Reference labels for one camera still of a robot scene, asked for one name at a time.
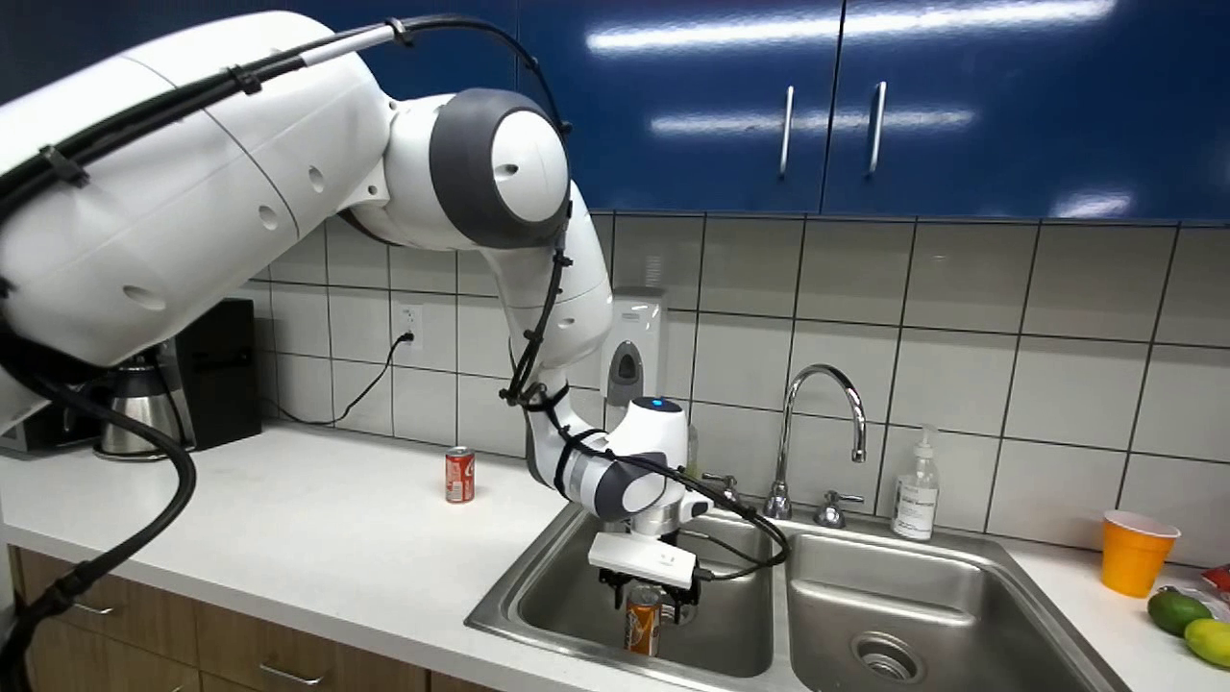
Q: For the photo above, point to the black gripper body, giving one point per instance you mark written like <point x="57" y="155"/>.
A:
<point x="651" y="591"/>

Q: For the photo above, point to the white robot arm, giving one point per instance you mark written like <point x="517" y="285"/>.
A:
<point x="194" y="194"/>

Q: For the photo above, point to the red soda can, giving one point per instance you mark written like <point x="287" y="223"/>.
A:
<point x="459" y="478"/>

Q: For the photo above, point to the steel sink drain strainer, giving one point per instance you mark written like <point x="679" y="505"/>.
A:
<point x="884" y="656"/>

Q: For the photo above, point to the stainless steel double sink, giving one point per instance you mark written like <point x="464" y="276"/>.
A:
<point x="925" y="600"/>

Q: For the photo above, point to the chrome gooseneck faucet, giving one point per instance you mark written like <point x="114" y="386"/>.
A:
<point x="785" y="447"/>

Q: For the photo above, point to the clear soap pump bottle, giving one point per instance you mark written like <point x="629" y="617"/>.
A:
<point x="915" y="502"/>

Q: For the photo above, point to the black coffee maker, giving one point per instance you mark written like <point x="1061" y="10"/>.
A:
<point x="222" y="370"/>

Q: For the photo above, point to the orange plastic cup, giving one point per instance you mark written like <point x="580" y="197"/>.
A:
<point x="1137" y="560"/>

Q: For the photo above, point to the blue cabinet door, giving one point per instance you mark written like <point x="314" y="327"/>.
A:
<point x="692" y="118"/>
<point x="1025" y="118"/>

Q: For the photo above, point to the wooden base cabinet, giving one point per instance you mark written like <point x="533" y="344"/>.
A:
<point x="140" y="629"/>

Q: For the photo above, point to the dark green fruit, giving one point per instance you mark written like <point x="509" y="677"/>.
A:
<point x="1179" y="614"/>

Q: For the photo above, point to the steel coffee carafe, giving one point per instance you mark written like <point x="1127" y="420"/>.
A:
<point x="136" y="410"/>

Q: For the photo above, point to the yellow-green lime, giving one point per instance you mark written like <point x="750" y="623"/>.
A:
<point x="1207" y="643"/>

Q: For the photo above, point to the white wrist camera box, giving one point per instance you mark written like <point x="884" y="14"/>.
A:
<point x="640" y="560"/>

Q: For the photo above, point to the white wall soap dispenser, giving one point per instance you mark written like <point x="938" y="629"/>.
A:
<point x="637" y="358"/>

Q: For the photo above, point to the white wall outlet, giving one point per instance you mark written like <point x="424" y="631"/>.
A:
<point x="404" y="327"/>

